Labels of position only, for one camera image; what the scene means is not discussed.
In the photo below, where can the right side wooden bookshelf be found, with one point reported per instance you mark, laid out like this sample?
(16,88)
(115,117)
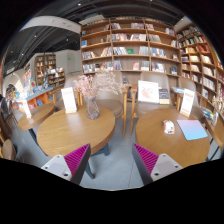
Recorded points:
(201,64)

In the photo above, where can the round wooden table left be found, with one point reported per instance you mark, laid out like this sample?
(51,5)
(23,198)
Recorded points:
(39,114)

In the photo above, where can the white sign card right table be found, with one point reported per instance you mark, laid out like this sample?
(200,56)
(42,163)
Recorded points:
(187,102)

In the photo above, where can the large wooden bookshelf wall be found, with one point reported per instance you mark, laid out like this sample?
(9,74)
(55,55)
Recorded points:
(130,45)

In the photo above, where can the white sign card table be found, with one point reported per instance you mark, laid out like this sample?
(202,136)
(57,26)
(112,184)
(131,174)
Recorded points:
(187,102)
(26,109)
(69,100)

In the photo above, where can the beige chair behind right table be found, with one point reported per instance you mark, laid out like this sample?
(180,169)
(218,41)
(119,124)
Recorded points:
(139,108)

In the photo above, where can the round wooden table centre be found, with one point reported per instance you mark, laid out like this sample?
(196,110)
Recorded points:
(61,133)

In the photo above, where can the orange blue display counter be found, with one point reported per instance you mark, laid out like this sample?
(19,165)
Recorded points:
(43,97)

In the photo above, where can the dark book on chair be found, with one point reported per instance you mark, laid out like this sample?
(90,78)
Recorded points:
(164,96)

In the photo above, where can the white picture book display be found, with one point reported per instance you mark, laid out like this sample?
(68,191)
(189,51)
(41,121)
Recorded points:
(148,92)

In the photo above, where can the distant wooden bookshelf left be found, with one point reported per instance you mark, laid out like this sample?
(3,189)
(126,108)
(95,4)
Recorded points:
(47,72)

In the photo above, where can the glass vase with dried flowers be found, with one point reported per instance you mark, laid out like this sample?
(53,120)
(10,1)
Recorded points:
(94,90)

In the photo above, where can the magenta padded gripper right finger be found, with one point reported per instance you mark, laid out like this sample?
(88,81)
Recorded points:
(152,166)

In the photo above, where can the white sign card centre table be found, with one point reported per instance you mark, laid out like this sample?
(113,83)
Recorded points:
(69,100)

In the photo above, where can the light blue mouse pad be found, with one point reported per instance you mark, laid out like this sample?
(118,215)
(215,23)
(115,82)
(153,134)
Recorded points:
(192,129)

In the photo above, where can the white sign card left table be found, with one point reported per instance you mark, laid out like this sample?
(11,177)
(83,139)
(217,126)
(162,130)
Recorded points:
(26,109)

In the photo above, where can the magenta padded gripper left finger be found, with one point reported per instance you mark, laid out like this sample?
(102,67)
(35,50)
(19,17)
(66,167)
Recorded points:
(70,167)

